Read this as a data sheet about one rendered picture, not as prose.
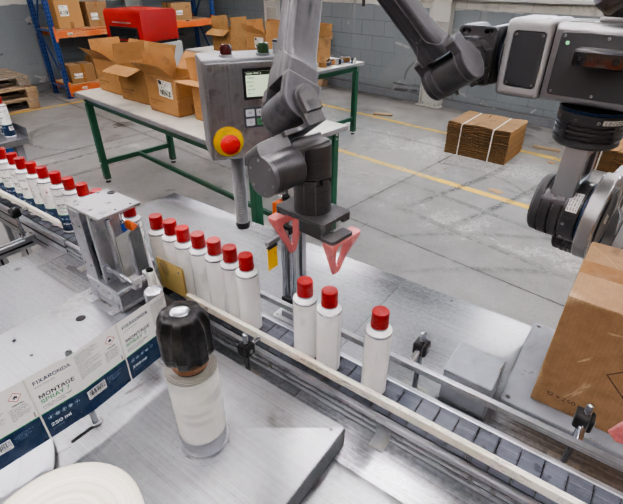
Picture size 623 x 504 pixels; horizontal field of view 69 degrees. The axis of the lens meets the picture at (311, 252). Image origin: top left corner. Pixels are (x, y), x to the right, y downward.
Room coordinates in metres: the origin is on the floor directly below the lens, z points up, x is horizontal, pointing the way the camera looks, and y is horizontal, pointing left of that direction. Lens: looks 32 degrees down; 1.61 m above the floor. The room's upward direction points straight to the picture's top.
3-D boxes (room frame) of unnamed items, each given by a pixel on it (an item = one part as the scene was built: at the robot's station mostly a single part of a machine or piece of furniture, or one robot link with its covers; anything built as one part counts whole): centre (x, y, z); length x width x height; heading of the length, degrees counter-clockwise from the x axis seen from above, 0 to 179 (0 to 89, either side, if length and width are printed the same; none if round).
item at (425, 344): (0.66, -0.22, 0.91); 0.07 x 0.03 x 0.16; 144
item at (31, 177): (1.39, 0.91, 0.98); 0.05 x 0.05 x 0.20
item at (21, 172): (1.43, 0.97, 0.98); 0.05 x 0.05 x 0.20
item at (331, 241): (0.60, -0.03, 1.25); 0.07 x 0.07 x 0.09; 47
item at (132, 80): (3.52, 1.25, 0.97); 0.44 x 0.38 x 0.37; 142
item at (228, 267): (0.86, 0.18, 0.98); 0.05 x 0.05 x 0.20
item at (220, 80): (0.93, 0.13, 1.38); 0.17 x 0.10 x 0.19; 109
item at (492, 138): (4.57, -1.80, 0.16); 0.65 x 0.54 x 0.32; 51
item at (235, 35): (6.02, 0.98, 0.97); 0.51 x 0.36 x 0.37; 140
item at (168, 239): (0.99, 0.35, 0.98); 0.05 x 0.05 x 0.20
